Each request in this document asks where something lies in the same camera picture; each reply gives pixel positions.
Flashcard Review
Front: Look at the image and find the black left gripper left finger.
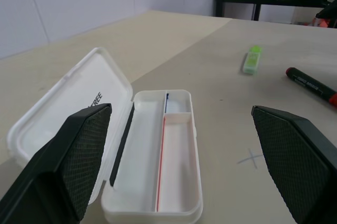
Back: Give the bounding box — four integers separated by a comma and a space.
0, 103, 113, 224

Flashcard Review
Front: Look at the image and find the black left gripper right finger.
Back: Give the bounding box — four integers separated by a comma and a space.
251, 105, 337, 224

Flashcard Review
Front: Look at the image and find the black marker with red cap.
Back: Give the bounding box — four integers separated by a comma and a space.
285, 67, 337, 108

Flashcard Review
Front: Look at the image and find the black pen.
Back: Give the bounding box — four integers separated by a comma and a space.
108, 103, 135, 187

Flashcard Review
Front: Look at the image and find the white plastic pencil case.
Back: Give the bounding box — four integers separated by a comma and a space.
6, 47, 204, 224

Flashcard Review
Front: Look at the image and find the small orange item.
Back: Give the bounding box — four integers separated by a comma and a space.
313, 16, 331, 29

